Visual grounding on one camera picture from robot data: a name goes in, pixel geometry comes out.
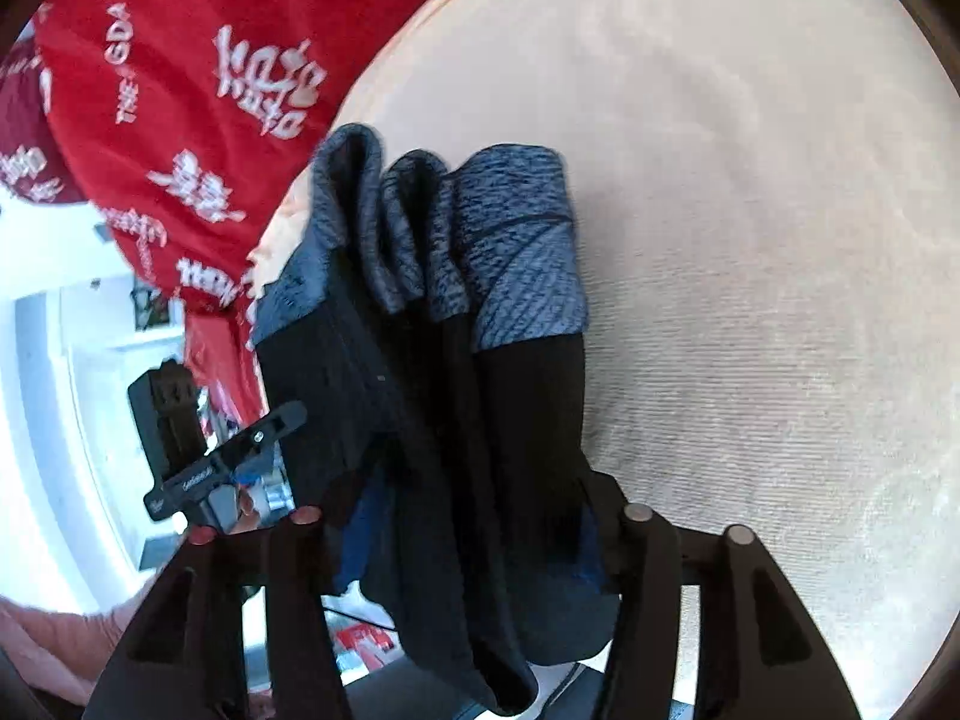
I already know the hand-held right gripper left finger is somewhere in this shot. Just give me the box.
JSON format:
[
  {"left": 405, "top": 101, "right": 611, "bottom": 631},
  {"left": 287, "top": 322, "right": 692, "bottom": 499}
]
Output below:
[{"left": 81, "top": 506, "right": 353, "bottom": 720}]

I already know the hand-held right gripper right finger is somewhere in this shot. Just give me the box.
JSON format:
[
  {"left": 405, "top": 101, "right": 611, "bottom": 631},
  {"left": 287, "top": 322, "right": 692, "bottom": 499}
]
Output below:
[{"left": 577, "top": 469, "right": 863, "bottom": 720}]

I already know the black pants grey waistband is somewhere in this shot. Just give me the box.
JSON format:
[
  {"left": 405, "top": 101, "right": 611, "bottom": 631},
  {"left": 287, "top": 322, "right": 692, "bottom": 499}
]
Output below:
[{"left": 251, "top": 124, "right": 623, "bottom": 717}]

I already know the person's left forearm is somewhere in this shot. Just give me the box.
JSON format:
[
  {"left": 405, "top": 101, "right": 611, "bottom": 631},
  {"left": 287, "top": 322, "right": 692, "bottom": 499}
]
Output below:
[{"left": 0, "top": 589, "right": 158, "bottom": 706}]

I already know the person's left hand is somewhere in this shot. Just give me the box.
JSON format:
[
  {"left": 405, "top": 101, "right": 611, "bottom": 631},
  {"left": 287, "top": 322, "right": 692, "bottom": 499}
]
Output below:
[{"left": 225, "top": 491, "right": 263, "bottom": 537}]

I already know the red white box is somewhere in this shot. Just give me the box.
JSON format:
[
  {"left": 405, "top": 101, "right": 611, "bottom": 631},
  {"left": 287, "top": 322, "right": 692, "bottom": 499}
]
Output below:
[{"left": 334, "top": 619, "right": 397, "bottom": 672}]

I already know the cream bed sheet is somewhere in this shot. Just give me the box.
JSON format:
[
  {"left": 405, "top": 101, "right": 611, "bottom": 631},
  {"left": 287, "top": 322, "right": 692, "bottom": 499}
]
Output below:
[{"left": 244, "top": 0, "right": 960, "bottom": 720}]

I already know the red printed blanket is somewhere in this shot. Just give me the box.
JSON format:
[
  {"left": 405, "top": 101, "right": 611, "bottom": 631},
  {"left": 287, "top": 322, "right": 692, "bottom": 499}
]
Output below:
[{"left": 0, "top": 0, "right": 488, "bottom": 421}]

